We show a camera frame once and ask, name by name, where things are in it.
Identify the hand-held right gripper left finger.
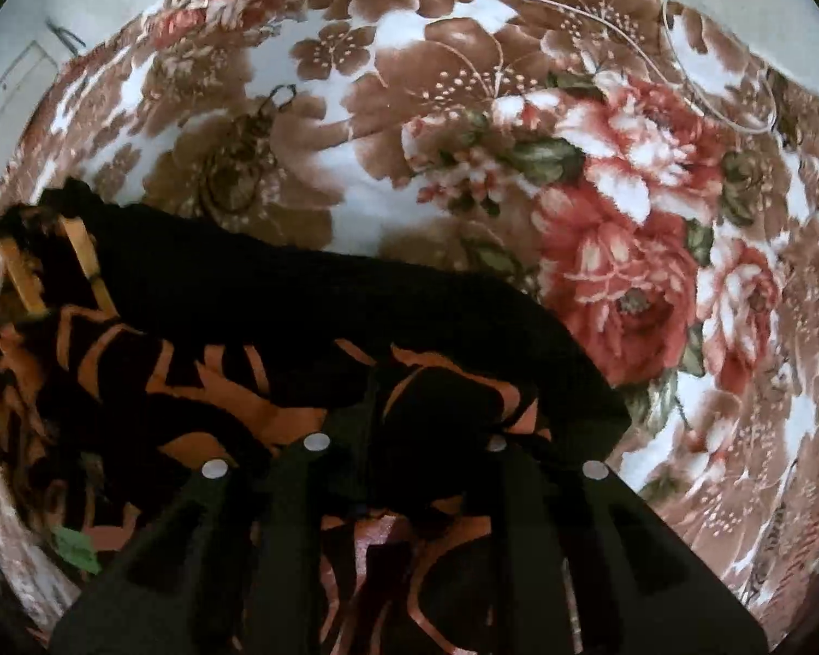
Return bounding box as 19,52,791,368
48,367,384,655

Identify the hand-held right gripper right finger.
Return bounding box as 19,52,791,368
488,433,769,655

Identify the black hoodie with orange print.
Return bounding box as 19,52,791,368
0,177,632,655

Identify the floral blanket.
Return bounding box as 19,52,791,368
0,0,819,649

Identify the white cabinet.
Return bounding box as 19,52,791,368
0,37,64,154

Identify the dark thin cord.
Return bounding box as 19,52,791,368
200,84,299,214

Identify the thin white cable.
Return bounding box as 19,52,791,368
353,0,780,135

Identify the thin black wire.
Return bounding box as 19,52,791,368
46,22,87,53

